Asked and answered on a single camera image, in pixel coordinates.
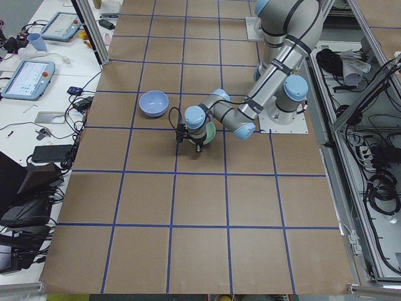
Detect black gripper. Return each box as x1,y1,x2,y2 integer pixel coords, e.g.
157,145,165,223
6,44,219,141
186,124,207,153

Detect green bowl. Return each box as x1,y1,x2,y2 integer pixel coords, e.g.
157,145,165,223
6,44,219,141
189,122,216,145

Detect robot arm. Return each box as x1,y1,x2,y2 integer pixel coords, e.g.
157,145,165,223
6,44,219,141
183,1,324,152

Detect blue bowl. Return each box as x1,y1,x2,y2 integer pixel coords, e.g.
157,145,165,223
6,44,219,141
139,90,169,117

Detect pink cup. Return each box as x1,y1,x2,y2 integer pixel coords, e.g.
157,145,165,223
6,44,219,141
102,33,112,46

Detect black smartphone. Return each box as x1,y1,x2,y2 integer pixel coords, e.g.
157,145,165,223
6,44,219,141
31,144,73,163

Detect black power adapter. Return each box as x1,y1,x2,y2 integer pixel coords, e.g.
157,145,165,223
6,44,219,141
98,19,115,30

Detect far teach pendant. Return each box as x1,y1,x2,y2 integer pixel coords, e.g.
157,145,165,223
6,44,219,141
40,11,81,42

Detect teach pendant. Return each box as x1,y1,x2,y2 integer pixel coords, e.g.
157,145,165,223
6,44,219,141
1,60,56,101
40,11,81,42

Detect near teach pendant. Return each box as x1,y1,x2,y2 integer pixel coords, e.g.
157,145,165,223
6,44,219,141
1,60,56,101

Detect blue plastic cup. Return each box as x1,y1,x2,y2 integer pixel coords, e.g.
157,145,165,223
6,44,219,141
27,33,48,51

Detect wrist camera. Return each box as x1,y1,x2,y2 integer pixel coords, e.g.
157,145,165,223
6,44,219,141
175,124,189,144

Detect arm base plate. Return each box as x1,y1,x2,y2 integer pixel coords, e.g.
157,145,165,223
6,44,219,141
245,17,264,42
258,97,309,134

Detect aluminium frame post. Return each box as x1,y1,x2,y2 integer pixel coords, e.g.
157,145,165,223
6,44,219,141
71,0,110,66

